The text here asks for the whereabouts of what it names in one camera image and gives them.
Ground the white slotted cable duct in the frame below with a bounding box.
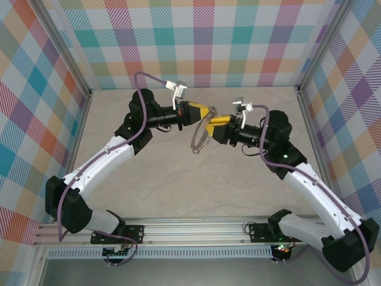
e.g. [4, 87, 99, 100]
[47, 245, 273, 259]

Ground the aluminium corner post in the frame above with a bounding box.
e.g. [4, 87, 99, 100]
[296, 0, 354, 92]
[37, 0, 93, 96]

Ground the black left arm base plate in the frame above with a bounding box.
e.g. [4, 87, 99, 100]
[90, 224, 146, 245]

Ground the black controller board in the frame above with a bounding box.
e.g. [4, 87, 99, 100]
[102, 245, 133, 259]
[271, 243, 295, 260]

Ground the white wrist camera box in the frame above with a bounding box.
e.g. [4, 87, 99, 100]
[165, 80, 188, 110]
[233, 95, 254, 129]

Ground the aluminium mounting rail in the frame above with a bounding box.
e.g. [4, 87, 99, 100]
[32, 216, 361, 247]

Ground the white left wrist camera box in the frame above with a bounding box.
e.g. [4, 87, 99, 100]
[165, 80, 188, 110]

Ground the aluminium frame leg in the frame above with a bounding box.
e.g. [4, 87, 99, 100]
[28, 247, 50, 286]
[351, 265, 368, 286]

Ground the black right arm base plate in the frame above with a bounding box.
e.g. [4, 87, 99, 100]
[248, 222, 304, 244]

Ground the aluminium side rail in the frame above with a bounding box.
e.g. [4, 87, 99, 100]
[296, 88, 348, 219]
[50, 89, 93, 224]

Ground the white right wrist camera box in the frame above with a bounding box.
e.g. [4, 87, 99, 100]
[233, 95, 254, 129]

